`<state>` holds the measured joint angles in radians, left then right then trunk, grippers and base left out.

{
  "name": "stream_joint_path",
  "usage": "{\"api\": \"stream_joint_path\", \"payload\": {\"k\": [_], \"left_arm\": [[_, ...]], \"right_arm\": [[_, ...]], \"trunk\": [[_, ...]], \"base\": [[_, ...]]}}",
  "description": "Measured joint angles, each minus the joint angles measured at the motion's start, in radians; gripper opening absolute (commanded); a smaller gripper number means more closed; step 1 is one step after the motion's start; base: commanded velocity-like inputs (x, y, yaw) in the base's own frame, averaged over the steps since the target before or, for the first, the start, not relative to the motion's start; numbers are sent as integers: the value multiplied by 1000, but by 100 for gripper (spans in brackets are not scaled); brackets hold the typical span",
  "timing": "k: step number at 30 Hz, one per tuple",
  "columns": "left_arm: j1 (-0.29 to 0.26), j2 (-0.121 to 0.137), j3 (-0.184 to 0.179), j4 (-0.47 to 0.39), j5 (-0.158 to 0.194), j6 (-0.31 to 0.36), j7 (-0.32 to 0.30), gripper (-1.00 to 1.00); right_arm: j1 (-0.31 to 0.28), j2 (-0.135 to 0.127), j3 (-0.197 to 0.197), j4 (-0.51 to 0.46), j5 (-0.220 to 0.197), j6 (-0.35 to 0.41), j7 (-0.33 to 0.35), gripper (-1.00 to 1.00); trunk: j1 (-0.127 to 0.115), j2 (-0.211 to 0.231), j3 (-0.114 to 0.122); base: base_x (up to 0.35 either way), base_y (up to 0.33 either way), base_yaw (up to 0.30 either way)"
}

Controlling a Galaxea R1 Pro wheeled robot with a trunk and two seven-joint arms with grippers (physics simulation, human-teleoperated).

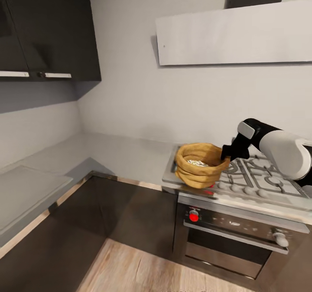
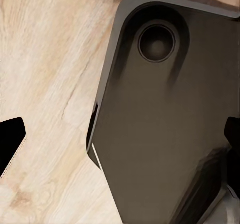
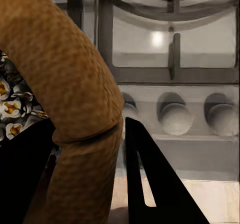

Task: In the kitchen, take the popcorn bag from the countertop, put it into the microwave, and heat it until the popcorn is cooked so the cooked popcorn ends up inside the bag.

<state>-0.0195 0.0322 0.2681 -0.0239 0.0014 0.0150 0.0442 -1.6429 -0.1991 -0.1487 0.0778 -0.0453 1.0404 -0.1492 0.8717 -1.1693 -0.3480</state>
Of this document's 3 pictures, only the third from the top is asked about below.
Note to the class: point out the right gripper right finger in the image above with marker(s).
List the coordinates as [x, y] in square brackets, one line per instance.
[174, 203]

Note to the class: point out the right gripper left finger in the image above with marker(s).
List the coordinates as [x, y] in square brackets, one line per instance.
[22, 162]

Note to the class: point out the burner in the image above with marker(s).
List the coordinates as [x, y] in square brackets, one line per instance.
[175, 62]

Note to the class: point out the popcorn bag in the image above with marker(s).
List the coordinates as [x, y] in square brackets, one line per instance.
[73, 84]

